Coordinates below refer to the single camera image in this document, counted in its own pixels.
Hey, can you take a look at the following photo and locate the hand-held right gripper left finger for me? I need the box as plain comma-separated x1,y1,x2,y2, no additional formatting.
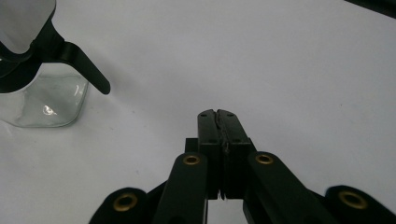
185,108,224,201

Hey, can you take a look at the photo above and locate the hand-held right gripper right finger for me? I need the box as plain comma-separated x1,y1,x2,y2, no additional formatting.
216,108,257,201

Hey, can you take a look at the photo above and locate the clear spray bottle black trigger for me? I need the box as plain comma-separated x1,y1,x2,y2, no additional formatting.
0,0,112,129

